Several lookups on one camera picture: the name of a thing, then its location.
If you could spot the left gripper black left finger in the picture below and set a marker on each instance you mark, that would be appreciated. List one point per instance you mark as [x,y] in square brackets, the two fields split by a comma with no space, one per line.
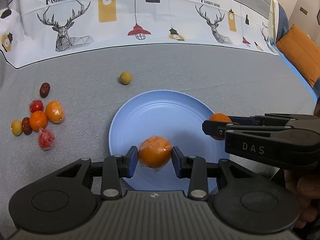
[70,196]

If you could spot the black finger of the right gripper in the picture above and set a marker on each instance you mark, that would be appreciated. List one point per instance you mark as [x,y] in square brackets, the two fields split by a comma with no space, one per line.
[270,119]
[218,128]

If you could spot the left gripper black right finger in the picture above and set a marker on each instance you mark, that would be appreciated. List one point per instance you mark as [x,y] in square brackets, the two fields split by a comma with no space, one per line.
[240,198]

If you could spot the small orange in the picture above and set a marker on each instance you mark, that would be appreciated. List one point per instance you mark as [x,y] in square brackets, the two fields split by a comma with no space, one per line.
[221,118]

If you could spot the dark red jujube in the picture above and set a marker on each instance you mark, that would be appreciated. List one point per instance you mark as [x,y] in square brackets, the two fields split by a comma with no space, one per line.
[44,90]
[26,128]

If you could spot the person's right hand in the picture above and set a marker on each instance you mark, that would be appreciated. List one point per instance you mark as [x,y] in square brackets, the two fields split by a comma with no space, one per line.
[306,189]

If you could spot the blue round plate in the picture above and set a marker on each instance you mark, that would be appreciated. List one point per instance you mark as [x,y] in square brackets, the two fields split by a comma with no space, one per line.
[169,114]

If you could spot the wrapped red cherry tomato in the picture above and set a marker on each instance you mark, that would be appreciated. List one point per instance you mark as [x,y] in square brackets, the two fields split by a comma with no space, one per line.
[46,139]

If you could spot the orange cushion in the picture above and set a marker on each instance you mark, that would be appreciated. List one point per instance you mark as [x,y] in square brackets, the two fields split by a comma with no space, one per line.
[302,52]

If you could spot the small orange mandarin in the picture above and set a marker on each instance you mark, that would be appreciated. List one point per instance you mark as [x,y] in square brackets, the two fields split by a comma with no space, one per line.
[38,120]

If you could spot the yellow-green longan left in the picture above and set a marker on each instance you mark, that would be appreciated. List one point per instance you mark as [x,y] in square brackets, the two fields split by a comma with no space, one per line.
[16,127]

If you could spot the wrapped orange kumquat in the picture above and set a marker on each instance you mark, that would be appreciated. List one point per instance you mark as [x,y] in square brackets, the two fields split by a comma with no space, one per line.
[55,112]

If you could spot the blue sofa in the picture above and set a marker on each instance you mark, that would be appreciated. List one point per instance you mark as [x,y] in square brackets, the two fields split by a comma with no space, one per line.
[283,28]

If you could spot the yellow-green longan near plate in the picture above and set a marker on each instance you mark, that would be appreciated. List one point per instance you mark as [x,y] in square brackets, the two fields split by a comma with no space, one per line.
[125,78]

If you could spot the grey printed deer cloth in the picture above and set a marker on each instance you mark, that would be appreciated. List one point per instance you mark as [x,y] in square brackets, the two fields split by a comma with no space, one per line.
[230,81]

